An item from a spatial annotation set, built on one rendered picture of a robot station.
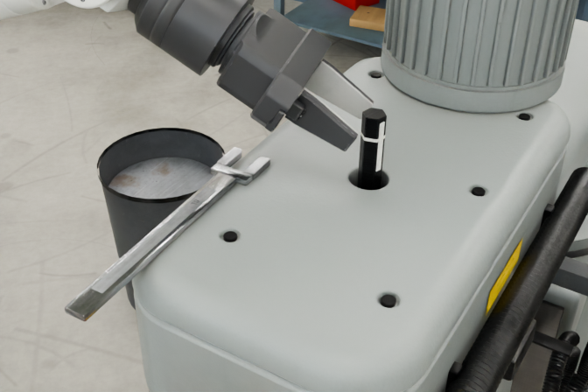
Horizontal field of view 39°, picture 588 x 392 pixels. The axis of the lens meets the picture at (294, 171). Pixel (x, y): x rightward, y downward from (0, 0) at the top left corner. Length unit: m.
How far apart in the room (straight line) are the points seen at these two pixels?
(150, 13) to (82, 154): 3.66
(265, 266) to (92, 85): 4.36
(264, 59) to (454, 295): 0.24
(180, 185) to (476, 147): 2.41
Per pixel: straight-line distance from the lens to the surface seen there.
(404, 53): 0.88
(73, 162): 4.29
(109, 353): 3.24
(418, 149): 0.80
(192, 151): 3.28
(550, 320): 1.26
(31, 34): 5.70
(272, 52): 0.69
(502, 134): 0.84
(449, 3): 0.82
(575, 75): 1.27
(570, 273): 1.10
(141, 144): 3.28
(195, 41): 0.69
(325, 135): 0.70
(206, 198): 0.71
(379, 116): 0.71
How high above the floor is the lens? 2.32
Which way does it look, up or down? 34 degrees down
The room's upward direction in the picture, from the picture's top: 1 degrees clockwise
